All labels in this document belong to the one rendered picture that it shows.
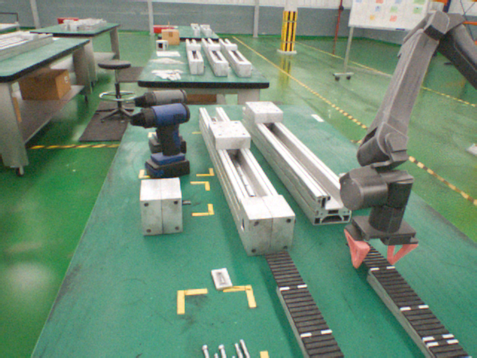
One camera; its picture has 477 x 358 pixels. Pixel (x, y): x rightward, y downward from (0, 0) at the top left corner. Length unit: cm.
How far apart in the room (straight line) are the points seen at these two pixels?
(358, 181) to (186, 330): 38
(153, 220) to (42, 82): 378
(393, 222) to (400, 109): 22
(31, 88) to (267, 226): 402
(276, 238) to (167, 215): 25
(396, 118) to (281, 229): 31
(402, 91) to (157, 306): 63
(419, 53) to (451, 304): 52
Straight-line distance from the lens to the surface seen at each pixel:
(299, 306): 65
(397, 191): 68
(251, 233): 75
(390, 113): 75
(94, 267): 79
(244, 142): 110
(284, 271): 71
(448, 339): 69
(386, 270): 77
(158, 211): 82
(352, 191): 64
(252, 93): 266
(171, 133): 107
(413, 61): 89
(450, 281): 86
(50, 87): 451
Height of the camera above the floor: 127
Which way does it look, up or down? 27 degrees down
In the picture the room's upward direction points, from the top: 2 degrees clockwise
